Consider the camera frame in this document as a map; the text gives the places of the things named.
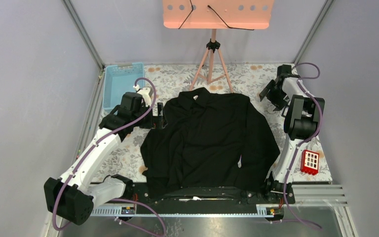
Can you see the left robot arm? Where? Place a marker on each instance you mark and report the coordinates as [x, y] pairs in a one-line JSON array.
[[72, 196]]

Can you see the light blue plastic basket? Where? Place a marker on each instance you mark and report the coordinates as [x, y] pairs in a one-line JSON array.
[[118, 80]]

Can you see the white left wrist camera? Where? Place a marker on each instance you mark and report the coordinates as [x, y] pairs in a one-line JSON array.
[[146, 92]]

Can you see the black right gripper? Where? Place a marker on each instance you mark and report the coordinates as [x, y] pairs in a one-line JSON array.
[[279, 103]]

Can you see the black brooch box lid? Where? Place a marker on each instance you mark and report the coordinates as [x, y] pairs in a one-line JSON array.
[[266, 90]]

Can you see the pink music stand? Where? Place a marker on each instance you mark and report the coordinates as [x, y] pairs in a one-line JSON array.
[[248, 15]]

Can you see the red white grid box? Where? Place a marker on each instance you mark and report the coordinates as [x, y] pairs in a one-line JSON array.
[[310, 162]]

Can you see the black shirt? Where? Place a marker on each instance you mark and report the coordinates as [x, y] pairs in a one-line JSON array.
[[210, 140]]

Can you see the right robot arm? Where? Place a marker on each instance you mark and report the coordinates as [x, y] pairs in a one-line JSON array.
[[302, 113]]

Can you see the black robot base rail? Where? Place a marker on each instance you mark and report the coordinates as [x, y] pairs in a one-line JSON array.
[[222, 201]]

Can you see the aluminium frame rail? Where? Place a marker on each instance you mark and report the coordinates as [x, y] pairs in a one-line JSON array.
[[68, 4]]

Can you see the floral table mat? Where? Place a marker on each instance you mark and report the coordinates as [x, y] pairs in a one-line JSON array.
[[169, 80]]

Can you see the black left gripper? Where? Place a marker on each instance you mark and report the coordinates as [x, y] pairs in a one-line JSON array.
[[162, 120]]

